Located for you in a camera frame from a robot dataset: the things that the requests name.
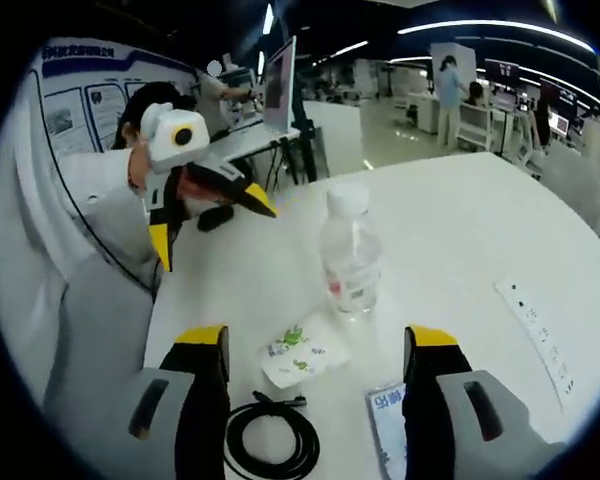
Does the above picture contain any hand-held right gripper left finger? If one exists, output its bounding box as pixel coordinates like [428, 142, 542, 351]
[127, 323, 231, 480]

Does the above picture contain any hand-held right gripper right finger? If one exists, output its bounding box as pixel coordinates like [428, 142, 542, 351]
[401, 323, 569, 480]

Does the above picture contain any blue mouse pad packet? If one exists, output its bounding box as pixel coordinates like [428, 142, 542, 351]
[363, 382, 409, 480]

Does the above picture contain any white paper cup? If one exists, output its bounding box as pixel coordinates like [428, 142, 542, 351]
[260, 313, 351, 389]

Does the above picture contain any clear bottle with white cap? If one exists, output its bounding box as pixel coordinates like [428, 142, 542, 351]
[319, 182, 384, 315]

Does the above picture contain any white tabletop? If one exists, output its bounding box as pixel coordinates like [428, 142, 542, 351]
[144, 149, 600, 480]

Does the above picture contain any person's left hand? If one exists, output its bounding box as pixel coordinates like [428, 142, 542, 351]
[172, 167, 221, 214]

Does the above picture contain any person's own head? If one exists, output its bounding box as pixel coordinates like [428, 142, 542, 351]
[112, 82, 199, 191]

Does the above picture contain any white office desk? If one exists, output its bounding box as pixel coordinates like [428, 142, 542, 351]
[204, 122, 301, 162]

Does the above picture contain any white table socket strip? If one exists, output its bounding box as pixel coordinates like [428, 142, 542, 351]
[494, 274, 579, 416]

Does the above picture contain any grey computer monitor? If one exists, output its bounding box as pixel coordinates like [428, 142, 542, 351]
[262, 35, 299, 134]

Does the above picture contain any person's white coat torso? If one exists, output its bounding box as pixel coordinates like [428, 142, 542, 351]
[0, 89, 181, 480]

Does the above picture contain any white partition board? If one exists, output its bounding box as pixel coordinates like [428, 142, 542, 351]
[429, 42, 479, 96]

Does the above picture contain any long ceiling light strip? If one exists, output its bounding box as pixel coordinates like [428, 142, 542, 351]
[397, 19, 596, 51]

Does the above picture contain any thin black cable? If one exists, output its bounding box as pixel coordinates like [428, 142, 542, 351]
[31, 69, 162, 294]

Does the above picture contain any wall poster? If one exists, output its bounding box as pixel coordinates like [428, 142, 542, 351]
[29, 37, 199, 154]

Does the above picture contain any dark wall screen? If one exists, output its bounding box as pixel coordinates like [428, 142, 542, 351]
[539, 77, 579, 121]
[484, 58, 521, 89]

